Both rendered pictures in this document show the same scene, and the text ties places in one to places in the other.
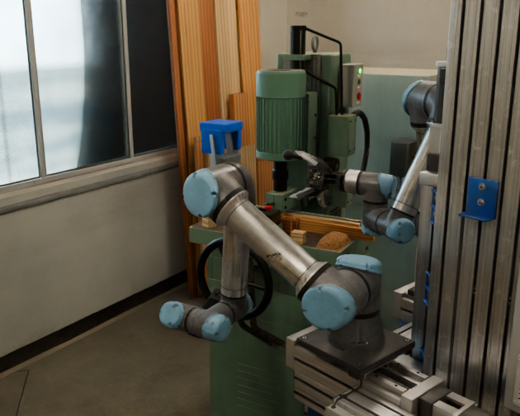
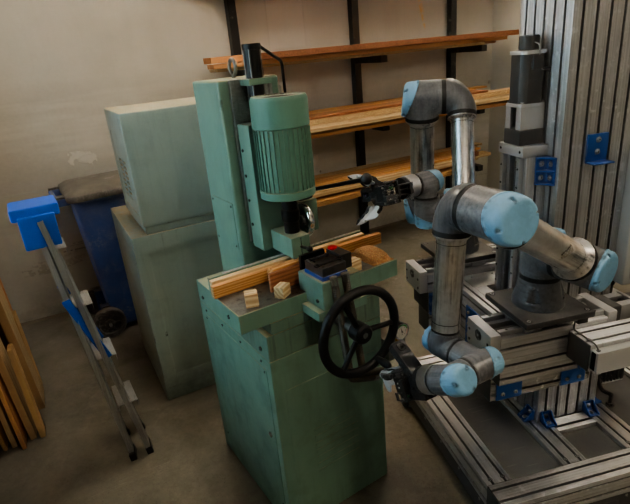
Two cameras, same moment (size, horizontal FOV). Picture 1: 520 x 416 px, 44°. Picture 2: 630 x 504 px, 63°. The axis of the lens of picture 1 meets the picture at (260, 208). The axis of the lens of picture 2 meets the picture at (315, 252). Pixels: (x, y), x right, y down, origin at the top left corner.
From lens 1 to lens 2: 190 cm
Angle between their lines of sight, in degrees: 57
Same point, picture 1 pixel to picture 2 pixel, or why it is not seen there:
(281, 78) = (303, 102)
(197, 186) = (520, 211)
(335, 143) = not seen: hidden behind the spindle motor
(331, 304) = (613, 265)
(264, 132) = (292, 169)
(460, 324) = not seen: hidden behind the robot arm
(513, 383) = (629, 265)
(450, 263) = (570, 208)
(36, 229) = not seen: outside the picture
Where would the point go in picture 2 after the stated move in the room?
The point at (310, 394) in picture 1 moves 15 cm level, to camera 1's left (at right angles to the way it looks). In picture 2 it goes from (519, 370) to (511, 399)
